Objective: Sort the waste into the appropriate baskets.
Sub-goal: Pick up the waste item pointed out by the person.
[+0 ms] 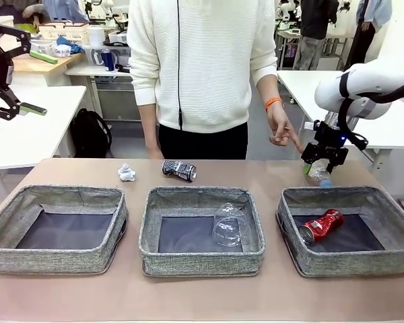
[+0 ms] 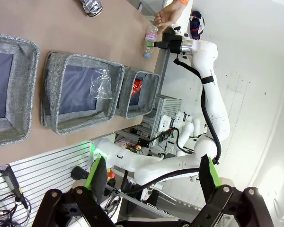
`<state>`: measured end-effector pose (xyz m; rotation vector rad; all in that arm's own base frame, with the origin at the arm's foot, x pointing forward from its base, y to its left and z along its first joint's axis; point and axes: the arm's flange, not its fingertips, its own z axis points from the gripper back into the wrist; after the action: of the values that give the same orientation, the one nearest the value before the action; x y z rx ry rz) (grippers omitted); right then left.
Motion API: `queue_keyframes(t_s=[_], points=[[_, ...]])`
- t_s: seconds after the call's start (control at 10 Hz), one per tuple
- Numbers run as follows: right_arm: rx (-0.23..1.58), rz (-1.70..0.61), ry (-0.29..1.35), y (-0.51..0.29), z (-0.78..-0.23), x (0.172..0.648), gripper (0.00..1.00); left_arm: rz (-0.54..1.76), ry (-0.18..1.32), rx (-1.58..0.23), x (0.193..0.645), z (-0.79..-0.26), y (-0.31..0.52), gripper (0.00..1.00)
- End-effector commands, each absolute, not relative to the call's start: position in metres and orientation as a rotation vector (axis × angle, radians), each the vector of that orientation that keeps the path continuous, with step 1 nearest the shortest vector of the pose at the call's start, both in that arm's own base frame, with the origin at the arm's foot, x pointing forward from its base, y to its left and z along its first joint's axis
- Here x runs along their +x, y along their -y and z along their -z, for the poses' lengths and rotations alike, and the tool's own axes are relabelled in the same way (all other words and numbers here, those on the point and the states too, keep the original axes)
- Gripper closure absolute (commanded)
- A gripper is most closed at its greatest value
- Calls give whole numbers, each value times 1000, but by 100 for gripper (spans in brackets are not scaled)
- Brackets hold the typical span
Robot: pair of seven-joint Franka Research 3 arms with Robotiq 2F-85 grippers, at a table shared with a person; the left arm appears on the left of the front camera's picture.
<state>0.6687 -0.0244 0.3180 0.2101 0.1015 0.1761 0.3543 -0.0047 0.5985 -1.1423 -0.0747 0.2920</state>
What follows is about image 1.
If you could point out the person's bare right forearm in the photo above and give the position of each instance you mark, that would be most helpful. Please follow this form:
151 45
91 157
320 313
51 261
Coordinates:
149 124

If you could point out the background person dark jacket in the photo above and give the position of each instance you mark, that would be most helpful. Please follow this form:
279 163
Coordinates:
314 20

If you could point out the crushed dark soda can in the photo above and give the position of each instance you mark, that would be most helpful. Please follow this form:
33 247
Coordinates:
178 170

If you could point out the white labelled packet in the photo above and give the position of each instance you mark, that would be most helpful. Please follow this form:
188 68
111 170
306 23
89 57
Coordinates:
62 51

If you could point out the wooden table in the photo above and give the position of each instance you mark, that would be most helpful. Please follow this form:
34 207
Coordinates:
67 60

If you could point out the blue drinking bottle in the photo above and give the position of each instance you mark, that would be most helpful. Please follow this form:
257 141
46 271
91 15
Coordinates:
107 62

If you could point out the perforated wooden box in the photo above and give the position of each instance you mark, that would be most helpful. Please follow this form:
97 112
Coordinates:
67 33

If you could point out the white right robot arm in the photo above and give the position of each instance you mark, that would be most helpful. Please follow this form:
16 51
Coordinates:
363 84

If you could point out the orange wristwatch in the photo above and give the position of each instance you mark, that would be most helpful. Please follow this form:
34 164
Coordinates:
273 102

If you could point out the clear storage box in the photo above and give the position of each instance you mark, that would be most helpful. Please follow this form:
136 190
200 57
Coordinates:
94 55

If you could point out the background person brown shirt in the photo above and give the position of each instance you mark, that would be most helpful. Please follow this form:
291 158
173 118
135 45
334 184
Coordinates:
3 5

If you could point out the person's bare left forearm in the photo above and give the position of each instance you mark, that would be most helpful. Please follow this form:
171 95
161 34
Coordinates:
267 87

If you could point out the black stapler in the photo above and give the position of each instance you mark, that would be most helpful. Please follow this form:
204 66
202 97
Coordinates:
124 69

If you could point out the grey fabric basket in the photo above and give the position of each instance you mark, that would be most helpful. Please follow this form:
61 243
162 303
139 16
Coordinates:
202 264
54 257
357 264

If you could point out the clear plastic cup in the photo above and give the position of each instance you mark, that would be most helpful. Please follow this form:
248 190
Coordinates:
227 232

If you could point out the white paper ball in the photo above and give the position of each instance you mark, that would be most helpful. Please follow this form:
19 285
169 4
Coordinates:
126 173

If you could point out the background person light blue shirt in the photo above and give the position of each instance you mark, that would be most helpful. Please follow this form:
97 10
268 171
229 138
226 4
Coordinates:
373 13

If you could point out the black trousers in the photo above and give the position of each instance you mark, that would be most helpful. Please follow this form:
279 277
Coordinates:
205 144

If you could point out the yellow green bag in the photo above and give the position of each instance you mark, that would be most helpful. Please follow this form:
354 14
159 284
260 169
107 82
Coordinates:
27 28

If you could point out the person's right hand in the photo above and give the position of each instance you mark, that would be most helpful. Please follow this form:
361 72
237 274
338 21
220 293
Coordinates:
157 154

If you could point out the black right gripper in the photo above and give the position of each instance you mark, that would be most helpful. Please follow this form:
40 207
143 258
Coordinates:
328 141

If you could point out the white knit sweater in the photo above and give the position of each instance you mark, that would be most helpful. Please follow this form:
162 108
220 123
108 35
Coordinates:
202 67

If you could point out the blue cloth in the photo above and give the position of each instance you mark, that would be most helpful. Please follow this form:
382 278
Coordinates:
70 43

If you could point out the white table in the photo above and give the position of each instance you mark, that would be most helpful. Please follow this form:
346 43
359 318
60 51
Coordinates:
87 70
299 87
37 134

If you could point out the black backpack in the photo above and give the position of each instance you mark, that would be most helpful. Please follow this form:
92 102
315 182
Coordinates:
91 134

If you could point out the person's left hand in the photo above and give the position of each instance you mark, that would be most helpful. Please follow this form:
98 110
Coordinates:
281 124

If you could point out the white storage box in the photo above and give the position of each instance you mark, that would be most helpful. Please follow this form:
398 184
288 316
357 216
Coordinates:
7 20

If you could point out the clear plastic crate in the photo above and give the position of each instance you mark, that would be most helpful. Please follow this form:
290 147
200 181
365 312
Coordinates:
43 45

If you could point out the crushed red soda can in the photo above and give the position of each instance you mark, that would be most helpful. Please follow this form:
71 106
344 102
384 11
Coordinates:
323 223

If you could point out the white cylindrical jar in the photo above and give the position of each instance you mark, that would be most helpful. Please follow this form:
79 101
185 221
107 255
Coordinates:
96 37

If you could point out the clear plastic bottle blue cap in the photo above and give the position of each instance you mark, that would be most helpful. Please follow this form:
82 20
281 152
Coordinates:
318 175

